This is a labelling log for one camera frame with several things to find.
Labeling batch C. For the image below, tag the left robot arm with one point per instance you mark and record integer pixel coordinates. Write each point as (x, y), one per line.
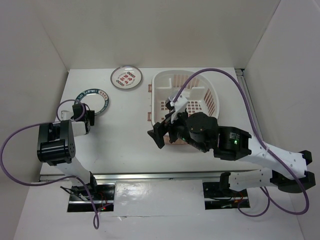
(56, 147)

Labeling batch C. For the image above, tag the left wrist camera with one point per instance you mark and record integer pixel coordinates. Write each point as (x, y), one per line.
(66, 115)

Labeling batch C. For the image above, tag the red character plate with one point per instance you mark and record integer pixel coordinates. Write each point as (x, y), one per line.
(126, 77)

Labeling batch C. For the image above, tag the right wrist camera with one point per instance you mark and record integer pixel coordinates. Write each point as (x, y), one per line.
(176, 103)

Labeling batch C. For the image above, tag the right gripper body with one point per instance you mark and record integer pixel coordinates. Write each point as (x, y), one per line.
(179, 122)

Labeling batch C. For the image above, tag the aluminium front rail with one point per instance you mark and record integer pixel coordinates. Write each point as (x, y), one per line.
(158, 176)

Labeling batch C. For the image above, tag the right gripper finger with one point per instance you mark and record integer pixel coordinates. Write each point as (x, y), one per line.
(157, 134)
(173, 134)

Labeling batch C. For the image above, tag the green rim plate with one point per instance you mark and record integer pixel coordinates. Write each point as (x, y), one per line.
(96, 99)

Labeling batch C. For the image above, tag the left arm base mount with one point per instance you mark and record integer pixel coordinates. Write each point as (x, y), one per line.
(103, 199)

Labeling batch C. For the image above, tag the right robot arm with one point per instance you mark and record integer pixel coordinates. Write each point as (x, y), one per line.
(282, 169)

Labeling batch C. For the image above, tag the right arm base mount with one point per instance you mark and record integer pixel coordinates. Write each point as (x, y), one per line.
(216, 199)

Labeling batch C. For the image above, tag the white pink dish rack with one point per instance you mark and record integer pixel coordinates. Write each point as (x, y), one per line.
(203, 104)

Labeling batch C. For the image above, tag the aluminium side rail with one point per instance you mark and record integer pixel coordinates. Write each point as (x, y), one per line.
(242, 82)

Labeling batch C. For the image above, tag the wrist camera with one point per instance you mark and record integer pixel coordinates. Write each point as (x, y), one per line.
(176, 103)
(66, 115)

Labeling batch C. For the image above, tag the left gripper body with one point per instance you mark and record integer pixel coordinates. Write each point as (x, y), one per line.
(89, 117)

